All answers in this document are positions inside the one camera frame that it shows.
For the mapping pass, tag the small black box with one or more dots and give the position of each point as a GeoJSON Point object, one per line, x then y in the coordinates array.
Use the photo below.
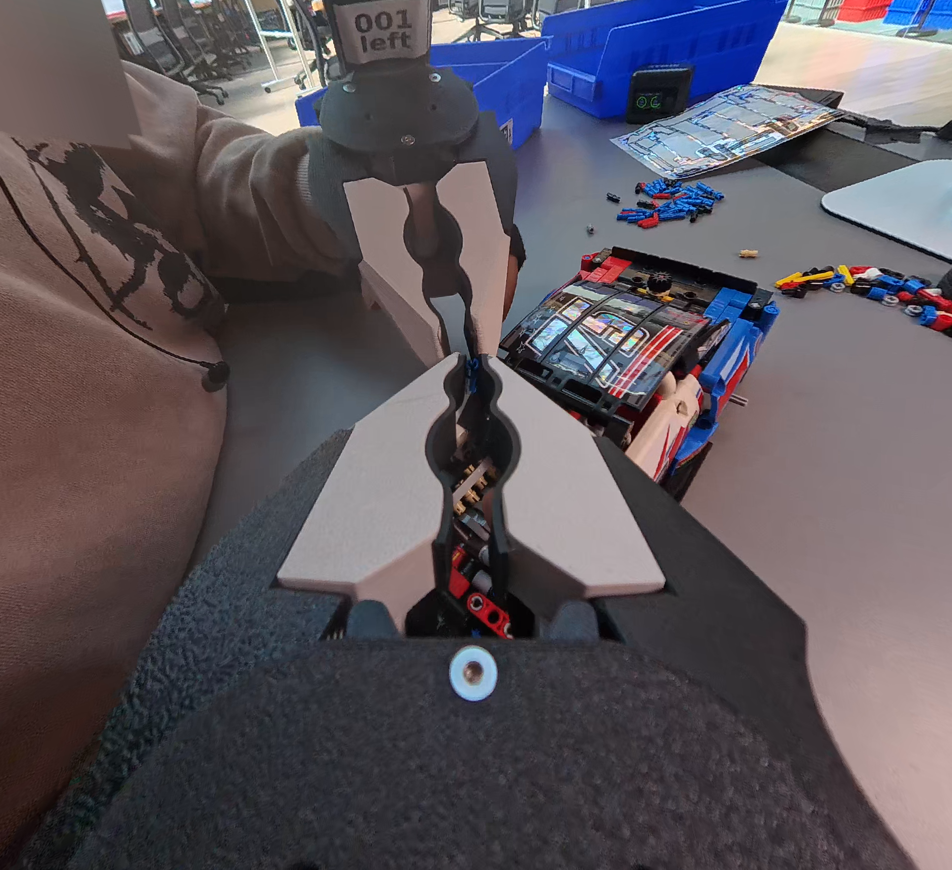
{"type": "Point", "coordinates": [658, 96]}

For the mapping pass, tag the pile of blue pins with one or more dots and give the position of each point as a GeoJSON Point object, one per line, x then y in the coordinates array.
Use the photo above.
{"type": "Point", "coordinates": [669, 204]}

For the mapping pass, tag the silver monitor stand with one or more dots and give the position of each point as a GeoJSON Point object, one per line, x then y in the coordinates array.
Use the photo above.
{"type": "Point", "coordinates": [900, 208]}

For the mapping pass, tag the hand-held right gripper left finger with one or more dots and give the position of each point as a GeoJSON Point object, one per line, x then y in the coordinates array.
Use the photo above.
{"type": "Point", "coordinates": [364, 505]}

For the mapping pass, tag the sticker sheet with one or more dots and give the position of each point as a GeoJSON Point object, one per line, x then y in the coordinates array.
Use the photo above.
{"type": "Point", "coordinates": [729, 126]}

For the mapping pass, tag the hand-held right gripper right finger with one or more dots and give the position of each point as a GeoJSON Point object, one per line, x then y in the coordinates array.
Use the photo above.
{"type": "Point", "coordinates": [580, 505]}

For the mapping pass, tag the person's beige sweatshirt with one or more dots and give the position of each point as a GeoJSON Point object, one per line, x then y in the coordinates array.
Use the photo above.
{"type": "Point", "coordinates": [89, 476]}

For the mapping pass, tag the group of black office chairs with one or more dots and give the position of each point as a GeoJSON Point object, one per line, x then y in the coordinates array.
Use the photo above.
{"type": "Point", "coordinates": [152, 29]}

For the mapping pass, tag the pile of mixed bricks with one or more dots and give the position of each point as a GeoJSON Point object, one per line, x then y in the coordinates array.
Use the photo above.
{"type": "Point", "coordinates": [877, 286]}

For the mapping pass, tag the person's left forearm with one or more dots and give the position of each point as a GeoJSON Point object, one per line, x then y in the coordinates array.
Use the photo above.
{"type": "Point", "coordinates": [245, 200]}

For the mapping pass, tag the blue plastic crate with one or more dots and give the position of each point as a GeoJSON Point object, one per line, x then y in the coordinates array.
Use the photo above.
{"type": "Point", "coordinates": [669, 44]}
{"type": "Point", "coordinates": [506, 81]}

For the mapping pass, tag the person's left hand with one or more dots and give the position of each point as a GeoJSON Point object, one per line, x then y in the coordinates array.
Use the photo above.
{"type": "Point", "coordinates": [512, 290]}

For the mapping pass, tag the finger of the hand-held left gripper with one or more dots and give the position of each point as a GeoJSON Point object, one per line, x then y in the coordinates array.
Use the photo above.
{"type": "Point", "coordinates": [483, 237]}
{"type": "Point", "coordinates": [379, 237]}

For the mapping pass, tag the small blue connector pin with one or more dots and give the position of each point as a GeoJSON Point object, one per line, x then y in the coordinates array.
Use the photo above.
{"type": "Point", "coordinates": [471, 370]}

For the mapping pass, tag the brick-built toy race car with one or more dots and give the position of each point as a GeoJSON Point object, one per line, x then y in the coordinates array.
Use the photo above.
{"type": "Point", "coordinates": [632, 334]}

